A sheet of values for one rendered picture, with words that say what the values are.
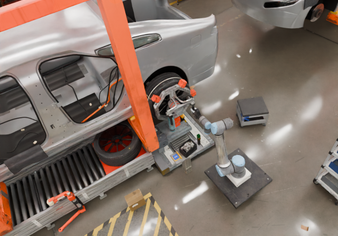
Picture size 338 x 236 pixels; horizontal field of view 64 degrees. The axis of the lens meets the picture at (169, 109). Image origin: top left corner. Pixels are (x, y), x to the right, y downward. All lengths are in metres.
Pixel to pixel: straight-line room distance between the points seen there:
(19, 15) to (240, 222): 3.15
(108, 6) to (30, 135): 2.38
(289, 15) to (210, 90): 1.80
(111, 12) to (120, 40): 0.26
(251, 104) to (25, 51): 3.12
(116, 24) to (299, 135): 3.22
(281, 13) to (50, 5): 3.84
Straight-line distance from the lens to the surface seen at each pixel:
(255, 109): 4.26
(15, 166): 3.74
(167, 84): 3.46
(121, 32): 2.39
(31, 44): 3.21
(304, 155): 4.32
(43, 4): 2.18
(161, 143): 3.84
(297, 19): 5.21
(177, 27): 3.43
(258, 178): 3.63
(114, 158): 3.72
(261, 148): 4.25
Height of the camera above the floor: 3.46
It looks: 47 degrees down
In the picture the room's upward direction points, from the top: 10 degrees counter-clockwise
